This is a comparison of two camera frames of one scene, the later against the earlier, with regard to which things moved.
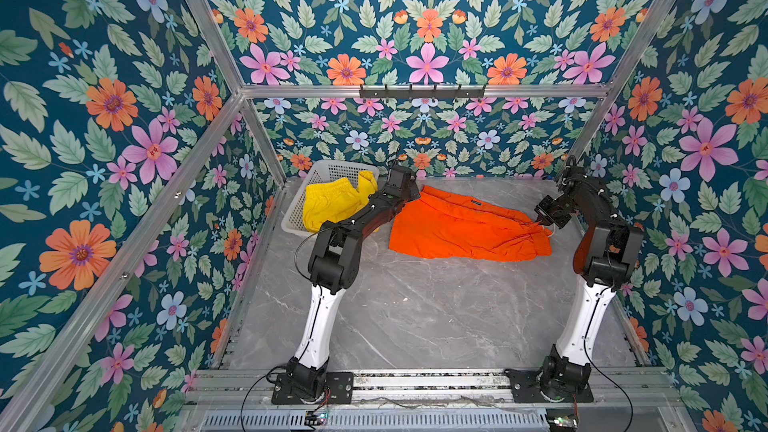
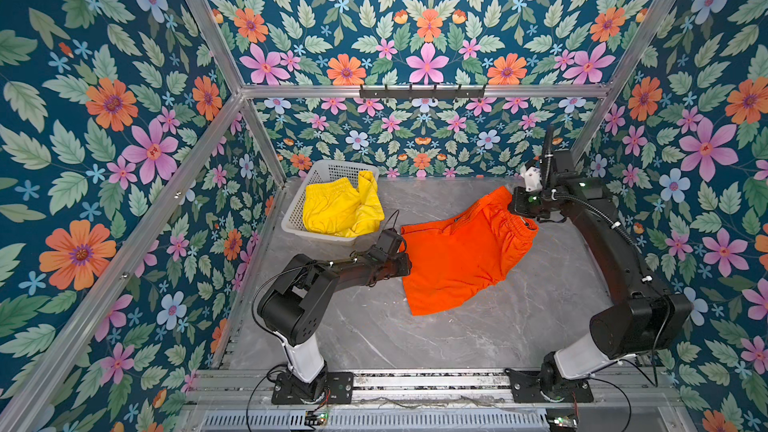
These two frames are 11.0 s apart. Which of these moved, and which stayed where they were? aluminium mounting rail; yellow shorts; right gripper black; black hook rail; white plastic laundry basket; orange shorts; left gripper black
Moved: left gripper black; right gripper black; orange shorts
Stayed: yellow shorts; aluminium mounting rail; black hook rail; white plastic laundry basket
